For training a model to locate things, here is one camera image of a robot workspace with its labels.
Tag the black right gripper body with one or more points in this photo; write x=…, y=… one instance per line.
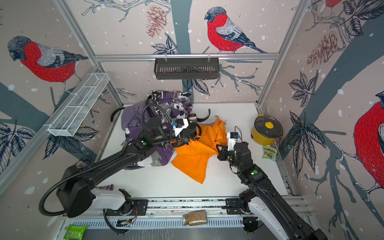
x=231, y=156

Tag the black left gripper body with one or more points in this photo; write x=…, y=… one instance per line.
x=167, y=134

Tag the lilac purple trousers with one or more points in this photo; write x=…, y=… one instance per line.
x=131, y=120

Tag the purple camouflage trousers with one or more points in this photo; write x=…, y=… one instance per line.
x=176, y=105

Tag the orange trousers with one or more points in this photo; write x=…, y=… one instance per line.
x=192, y=158

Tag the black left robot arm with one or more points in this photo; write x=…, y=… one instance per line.
x=77, y=192

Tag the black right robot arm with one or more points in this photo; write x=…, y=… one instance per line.
x=263, y=200

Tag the yellow cooking pot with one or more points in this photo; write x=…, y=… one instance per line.
x=261, y=140

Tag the green snack packet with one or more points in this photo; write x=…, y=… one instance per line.
x=270, y=153

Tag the glass lid with yellow knob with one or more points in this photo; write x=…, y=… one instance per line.
x=268, y=127

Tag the purple candy packet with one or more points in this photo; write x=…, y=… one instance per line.
x=107, y=187

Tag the jar of brown grains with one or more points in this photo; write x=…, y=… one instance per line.
x=195, y=218

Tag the green wipes packet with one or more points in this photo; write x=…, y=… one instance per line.
x=75, y=232

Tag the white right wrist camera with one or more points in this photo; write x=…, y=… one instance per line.
x=232, y=139

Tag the black hanging wire basket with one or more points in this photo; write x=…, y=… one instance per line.
x=187, y=68

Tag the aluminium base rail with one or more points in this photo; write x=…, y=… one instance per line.
x=165, y=213

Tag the white wire mesh shelf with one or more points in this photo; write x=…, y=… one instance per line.
x=71, y=117

